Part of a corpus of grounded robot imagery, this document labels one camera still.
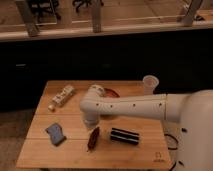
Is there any wooden railing post right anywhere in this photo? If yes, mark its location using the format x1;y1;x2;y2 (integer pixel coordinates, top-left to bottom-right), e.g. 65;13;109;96
181;0;203;27

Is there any black striped rectangular box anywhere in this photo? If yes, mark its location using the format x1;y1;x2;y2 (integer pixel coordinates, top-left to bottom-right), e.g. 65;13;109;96
110;128;140;145

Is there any black power cable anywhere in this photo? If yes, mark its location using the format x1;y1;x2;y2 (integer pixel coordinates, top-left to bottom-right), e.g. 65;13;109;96
163;133;184;171

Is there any wooden railing post left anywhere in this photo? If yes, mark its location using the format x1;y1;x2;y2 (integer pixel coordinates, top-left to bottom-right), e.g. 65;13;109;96
15;0;39;37

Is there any black office chair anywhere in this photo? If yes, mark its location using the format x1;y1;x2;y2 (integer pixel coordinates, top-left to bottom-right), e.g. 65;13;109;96
27;0;61;23
72;0;105;14

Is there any wooden railing post middle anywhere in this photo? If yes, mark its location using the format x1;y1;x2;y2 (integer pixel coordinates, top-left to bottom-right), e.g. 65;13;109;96
91;0;101;33

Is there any wooden railing post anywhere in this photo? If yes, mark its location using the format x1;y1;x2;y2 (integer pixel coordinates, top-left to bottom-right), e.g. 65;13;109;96
181;0;203;27
91;0;101;33
15;0;39;37

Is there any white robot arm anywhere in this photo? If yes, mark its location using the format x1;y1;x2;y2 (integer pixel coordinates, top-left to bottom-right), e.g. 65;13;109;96
79;85;213;171

